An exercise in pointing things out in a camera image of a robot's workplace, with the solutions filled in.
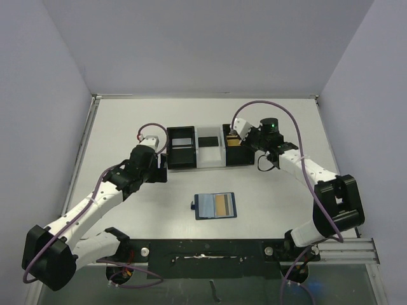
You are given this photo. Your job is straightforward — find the black card from holder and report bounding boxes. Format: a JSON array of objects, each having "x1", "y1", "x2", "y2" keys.
[{"x1": 198, "y1": 137, "x2": 219, "y2": 147}]

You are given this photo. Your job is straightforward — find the blue leather card holder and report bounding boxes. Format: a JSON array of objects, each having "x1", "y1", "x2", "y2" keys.
[{"x1": 190, "y1": 192, "x2": 237, "y2": 220}]

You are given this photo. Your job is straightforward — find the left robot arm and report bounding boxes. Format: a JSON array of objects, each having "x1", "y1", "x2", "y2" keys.
[{"x1": 22, "y1": 144, "x2": 167, "y2": 291}]

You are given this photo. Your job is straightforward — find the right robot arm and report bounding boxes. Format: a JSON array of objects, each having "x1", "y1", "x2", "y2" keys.
[{"x1": 233, "y1": 118, "x2": 365, "y2": 248}]

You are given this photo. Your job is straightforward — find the black bin with silver card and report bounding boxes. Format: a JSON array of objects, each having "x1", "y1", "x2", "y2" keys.
[{"x1": 167, "y1": 126, "x2": 197, "y2": 170}]

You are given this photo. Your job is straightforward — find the black bin with gold card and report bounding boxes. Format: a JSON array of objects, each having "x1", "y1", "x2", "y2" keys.
[{"x1": 222, "y1": 124, "x2": 255, "y2": 166}]

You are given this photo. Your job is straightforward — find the silver credit card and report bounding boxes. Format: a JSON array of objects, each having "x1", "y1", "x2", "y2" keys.
[{"x1": 172, "y1": 138, "x2": 192, "y2": 146}]

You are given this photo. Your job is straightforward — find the gold striped card in holder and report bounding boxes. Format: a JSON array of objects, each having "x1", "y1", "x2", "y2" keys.
[{"x1": 214, "y1": 194, "x2": 234, "y2": 218}]

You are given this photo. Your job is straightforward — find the white middle bin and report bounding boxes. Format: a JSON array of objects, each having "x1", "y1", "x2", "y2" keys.
[{"x1": 195, "y1": 125, "x2": 226, "y2": 168}]

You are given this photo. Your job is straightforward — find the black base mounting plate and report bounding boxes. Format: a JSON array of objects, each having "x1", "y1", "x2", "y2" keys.
[{"x1": 108, "y1": 239, "x2": 321, "y2": 280}]

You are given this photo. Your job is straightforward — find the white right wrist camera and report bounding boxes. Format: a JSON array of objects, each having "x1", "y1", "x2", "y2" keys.
[{"x1": 230, "y1": 118, "x2": 253, "y2": 141}]

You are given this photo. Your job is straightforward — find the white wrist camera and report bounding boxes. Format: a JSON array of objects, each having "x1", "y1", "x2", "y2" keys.
[
  {"x1": 230, "y1": 118, "x2": 253, "y2": 141},
  {"x1": 139, "y1": 135, "x2": 159, "y2": 151}
]

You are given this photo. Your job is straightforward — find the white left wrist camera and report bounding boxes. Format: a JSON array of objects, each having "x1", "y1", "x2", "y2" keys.
[{"x1": 139, "y1": 135, "x2": 159, "y2": 151}]

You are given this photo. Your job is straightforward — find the aluminium left side rail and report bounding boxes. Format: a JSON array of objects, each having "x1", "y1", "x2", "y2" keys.
[{"x1": 60, "y1": 94, "x2": 101, "y2": 216}]

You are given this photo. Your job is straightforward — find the aluminium rail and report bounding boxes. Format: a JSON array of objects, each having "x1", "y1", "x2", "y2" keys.
[
  {"x1": 60, "y1": 94, "x2": 101, "y2": 216},
  {"x1": 36, "y1": 237, "x2": 381, "y2": 268}
]

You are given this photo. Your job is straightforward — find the aluminium front rail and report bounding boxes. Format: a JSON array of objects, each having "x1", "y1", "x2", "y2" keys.
[{"x1": 36, "y1": 237, "x2": 381, "y2": 268}]

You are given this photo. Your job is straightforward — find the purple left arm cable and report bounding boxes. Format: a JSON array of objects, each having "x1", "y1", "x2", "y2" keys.
[{"x1": 22, "y1": 123, "x2": 169, "y2": 290}]

